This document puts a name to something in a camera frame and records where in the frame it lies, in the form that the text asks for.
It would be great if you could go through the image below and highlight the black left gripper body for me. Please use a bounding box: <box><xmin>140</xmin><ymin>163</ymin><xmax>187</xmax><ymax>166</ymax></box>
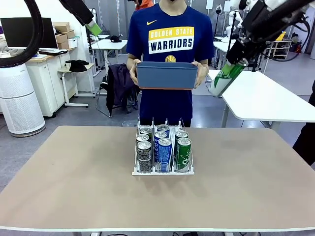
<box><xmin>59</xmin><ymin>0</ymin><xmax>95</xmax><ymax>26</ymax></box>

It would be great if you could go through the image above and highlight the white background desk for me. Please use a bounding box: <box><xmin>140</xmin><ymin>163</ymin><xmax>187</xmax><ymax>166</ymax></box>
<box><xmin>91</xmin><ymin>39</ymin><xmax>128</xmax><ymax>72</ymax></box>
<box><xmin>213</xmin><ymin>41</ymin><xmax>234</xmax><ymax>71</ymax></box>

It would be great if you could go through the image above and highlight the small white side table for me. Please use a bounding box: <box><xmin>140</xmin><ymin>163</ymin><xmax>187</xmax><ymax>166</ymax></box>
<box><xmin>58</xmin><ymin>65</ymin><xmax>95</xmax><ymax>108</ymax></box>

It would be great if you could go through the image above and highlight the black metal chair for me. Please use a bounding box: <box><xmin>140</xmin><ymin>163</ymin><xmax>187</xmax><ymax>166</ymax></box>
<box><xmin>95</xmin><ymin>83</ymin><xmax>113</xmax><ymax>118</ymax></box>

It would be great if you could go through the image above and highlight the blue-grey plastic bin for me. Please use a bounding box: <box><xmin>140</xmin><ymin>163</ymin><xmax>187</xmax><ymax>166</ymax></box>
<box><xmin>135</xmin><ymin>61</ymin><xmax>199</xmax><ymax>90</ymax></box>

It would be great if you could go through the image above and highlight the green soda can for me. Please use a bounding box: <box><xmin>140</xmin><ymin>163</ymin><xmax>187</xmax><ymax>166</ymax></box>
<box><xmin>176</xmin><ymin>137</ymin><xmax>192</xmax><ymax>173</ymax></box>
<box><xmin>174</xmin><ymin>130</ymin><xmax>189</xmax><ymax>143</ymax></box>
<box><xmin>206</xmin><ymin>61</ymin><xmax>249</xmax><ymax>98</ymax></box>

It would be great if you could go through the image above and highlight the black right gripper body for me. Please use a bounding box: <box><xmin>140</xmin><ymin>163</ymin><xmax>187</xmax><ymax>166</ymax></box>
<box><xmin>226</xmin><ymin>39</ymin><xmax>254</xmax><ymax>64</ymax></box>

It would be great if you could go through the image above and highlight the black keyboard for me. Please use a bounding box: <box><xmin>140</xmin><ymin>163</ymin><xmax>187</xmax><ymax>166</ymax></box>
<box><xmin>38</xmin><ymin>49</ymin><xmax>68</xmax><ymax>56</ymax></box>

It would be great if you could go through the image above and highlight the clear plastic can dispenser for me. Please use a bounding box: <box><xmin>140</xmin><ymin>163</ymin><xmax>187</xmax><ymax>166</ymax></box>
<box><xmin>131</xmin><ymin>117</ymin><xmax>195</xmax><ymax>176</ymax></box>

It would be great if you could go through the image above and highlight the person's right hand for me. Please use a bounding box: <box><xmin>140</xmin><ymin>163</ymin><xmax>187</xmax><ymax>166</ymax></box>
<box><xmin>129</xmin><ymin>59</ymin><xmax>141</xmax><ymax>84</ymax></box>

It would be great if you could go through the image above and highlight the wooden shelf rack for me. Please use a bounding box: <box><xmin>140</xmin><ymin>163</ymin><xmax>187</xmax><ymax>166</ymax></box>
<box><xmin>265</xmin><ymin>40</ymin><xmax>293</xmax><ymax>60</ymax></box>

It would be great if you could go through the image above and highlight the person in orange jacket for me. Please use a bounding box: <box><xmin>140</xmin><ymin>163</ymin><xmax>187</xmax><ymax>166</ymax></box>
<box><xmin>134</xmin><ymin>0</ymin><xmax>155</xmax><ymax>11</ymax></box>

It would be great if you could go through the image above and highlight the person's left hand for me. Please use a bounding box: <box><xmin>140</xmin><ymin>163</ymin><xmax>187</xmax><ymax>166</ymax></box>
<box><xmin>193</xmin><ymin>61</ymin><xmax>209</xmax><ymax>89</ymax></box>

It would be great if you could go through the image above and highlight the black computer monitor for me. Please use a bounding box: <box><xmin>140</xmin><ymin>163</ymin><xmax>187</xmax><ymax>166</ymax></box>
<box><xmin>0</xmin><ymin>17</ymin><xmax>59</xmax><ymax>50</ymax></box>

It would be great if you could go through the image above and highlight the dark jacket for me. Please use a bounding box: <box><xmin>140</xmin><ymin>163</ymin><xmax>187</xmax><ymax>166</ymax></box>
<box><xmin>106</xmin><ymin>63</ymin><xmax>141</xmax><ymax>116</ymax></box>

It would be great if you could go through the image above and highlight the person in dark clothes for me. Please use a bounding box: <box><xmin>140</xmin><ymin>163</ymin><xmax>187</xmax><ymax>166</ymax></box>
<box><xmin>292</xmin><ymin>80</ymin><xmax>315</xmax><ymax>172</ymax></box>

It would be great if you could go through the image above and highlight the black cloth bundle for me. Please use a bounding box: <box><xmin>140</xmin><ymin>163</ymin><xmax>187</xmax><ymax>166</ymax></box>
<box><xmin>65</xmin><ymin>59</ymin><xmax>89</xmax><ymax>73</ymax></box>

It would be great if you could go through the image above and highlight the white cabinet desk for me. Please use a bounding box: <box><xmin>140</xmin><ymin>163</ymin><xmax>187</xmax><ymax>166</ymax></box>
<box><xmin>24</xmin><ymin>48</ymin><xmax>95</xmax><ymax>118</ymax></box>

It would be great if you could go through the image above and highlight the black corrugated cable hose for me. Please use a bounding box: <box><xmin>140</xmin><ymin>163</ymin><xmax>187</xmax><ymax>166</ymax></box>
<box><xmin>0</xmin><ymin>0</ymin><xmax>45</xmax><ymax>67</ymax></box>

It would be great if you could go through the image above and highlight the white cylindrical air purifier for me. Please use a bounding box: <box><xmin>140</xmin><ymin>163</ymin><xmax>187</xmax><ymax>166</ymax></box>
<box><xmin>0</xmin><ymin>63</ymin><xmax>47</xmax><ymax>138</ymax></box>

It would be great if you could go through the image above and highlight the person in blue Warriors shirt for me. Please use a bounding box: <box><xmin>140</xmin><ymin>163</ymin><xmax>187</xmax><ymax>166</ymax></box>
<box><xmin>126</xmin><ymin>0</ymin><xmax>215</xmax><ymax>128</ymax></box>

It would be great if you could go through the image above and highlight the large white table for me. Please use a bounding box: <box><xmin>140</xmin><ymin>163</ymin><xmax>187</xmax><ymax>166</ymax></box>
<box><xmin>208</xmin><ymin>69</ymin><xmax>315</xmax><ymax>131</ymax></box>

